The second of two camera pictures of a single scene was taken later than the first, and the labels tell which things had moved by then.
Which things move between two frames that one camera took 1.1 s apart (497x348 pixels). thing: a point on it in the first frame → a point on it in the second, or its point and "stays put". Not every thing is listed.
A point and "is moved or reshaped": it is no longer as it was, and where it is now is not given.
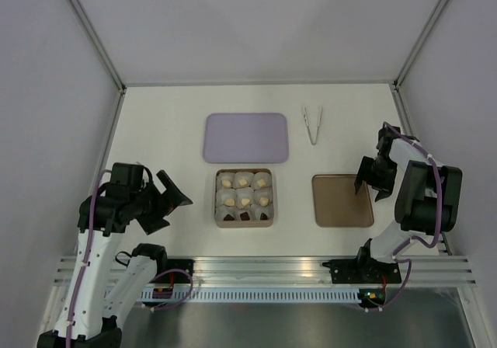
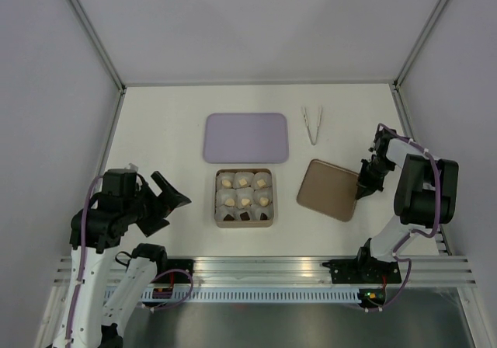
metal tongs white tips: (307, 127) stays put
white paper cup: (267, 210) stays put
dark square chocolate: (245, 216) stays put
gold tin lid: (337, 203) is moved or reshaped
